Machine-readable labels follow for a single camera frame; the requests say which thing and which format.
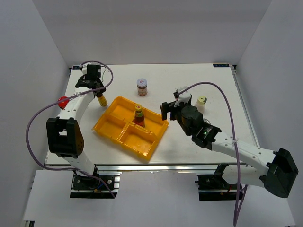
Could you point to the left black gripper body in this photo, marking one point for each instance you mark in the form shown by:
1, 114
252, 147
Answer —
101, 91

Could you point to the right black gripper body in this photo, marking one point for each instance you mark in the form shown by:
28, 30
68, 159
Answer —
175, 114

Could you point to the yellow-lid spice shaker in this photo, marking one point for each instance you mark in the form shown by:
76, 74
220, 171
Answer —
200, 104

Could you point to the small yellow-label dark bottle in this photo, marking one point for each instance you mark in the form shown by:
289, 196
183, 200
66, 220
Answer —
102, 100

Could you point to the red-label sauce bottle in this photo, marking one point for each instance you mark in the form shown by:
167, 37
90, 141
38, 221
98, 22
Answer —
139, 118

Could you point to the white-lid sauce jar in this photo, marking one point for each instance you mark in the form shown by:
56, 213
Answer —
142, 87

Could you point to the red-lid sauce jar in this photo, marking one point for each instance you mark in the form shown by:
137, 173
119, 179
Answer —
62, 102

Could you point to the clear glass jar steel lid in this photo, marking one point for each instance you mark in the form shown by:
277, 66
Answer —
206, 121

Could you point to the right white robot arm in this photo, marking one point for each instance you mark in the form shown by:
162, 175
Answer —
275, 171

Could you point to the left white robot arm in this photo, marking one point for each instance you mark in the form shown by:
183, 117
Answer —
63, 132

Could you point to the yellow four-compartment plastic tray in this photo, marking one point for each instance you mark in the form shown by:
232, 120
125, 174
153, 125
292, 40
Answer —
117, 124

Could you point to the right blue table label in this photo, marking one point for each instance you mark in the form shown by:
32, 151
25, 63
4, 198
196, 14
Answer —
221, 65

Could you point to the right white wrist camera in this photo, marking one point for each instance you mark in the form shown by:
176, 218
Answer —
182, 96

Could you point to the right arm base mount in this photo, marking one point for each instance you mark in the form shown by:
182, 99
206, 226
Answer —
212, 187

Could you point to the aluminium table frame rail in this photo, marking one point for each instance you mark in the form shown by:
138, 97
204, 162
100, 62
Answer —
157, 168

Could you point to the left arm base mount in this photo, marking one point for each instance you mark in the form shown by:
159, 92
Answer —
101, 185

